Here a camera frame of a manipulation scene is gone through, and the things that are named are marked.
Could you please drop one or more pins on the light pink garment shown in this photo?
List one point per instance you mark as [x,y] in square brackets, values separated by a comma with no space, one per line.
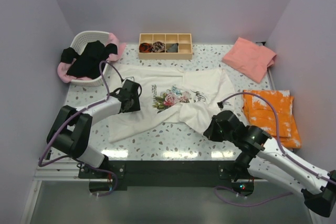
[115,48]

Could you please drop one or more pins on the grey folded cloth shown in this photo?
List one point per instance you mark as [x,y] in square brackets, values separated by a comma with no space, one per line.
[172,48]

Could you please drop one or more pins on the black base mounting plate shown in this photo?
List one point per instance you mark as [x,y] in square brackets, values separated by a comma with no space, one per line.
[167,174]

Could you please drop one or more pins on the orange tie-dye folded shirt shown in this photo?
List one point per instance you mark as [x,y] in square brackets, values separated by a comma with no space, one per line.
[260,108]

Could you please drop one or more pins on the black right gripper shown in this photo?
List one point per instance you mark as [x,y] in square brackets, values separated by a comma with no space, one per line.
[209,132]

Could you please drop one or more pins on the wooden compartment organizer box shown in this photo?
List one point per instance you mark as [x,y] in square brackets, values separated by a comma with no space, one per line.
[185,46]

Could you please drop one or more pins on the orange navy rolled tie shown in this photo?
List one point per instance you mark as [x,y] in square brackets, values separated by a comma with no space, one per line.
[145,47]

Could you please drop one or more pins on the white plastic laundry basket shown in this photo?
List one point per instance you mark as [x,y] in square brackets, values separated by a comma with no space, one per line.
[79,43]

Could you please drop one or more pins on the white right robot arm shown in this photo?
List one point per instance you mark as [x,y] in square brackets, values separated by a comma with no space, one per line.
[262,157]

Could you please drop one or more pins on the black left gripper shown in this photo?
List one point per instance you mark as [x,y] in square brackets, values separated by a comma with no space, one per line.
[136,107]

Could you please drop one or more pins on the salmon pink folded shirt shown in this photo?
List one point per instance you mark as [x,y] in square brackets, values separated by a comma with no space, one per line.
[250,59]

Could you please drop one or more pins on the floral rolled tie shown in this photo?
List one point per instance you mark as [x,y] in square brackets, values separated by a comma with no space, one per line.
[158,47]

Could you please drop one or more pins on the white floral print t-shirt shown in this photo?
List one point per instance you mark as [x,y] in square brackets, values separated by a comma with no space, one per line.
[171,95]

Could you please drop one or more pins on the black garment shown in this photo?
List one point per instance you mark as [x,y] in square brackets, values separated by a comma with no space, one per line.
[89,56]

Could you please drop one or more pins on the aluminium frame rail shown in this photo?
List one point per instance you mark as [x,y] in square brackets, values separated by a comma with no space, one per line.
[69,201]

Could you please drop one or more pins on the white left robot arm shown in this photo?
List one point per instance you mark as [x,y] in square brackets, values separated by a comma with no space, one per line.
[71,129]

